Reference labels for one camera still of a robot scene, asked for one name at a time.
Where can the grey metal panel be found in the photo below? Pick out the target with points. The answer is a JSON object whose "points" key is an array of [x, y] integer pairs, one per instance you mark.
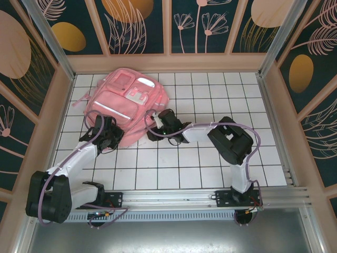
{"points": [[168, 239]]}

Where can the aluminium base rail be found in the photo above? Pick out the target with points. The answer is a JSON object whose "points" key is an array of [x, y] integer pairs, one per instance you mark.
{"points": [[168, 196]]}

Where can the aluminium side rail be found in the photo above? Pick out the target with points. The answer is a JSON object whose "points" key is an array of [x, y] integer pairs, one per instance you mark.
{"points": [[276, 131]]}

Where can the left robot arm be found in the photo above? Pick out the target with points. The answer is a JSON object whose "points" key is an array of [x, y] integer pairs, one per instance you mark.
{"points": [[76, 160]]}

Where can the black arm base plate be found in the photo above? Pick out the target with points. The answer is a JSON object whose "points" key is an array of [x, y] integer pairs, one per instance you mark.
{"points": [[116, 199], [222, 199]]}

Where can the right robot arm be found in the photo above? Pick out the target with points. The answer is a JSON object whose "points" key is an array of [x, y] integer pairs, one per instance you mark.
{"points": [[200, 131]]}

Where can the aluminium corner post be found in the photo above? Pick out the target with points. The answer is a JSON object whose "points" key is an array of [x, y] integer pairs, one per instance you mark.
{"points": [[56, 50]]}

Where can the clear plastic ruler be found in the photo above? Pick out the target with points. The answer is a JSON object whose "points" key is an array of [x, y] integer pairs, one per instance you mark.
{"points": [[279, 37]]}

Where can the pink backpack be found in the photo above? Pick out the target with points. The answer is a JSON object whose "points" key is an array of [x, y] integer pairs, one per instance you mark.
{"points": [[123, 100]]}

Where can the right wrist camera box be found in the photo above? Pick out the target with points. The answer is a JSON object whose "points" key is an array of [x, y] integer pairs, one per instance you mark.
{"points": [[157, 120]]}

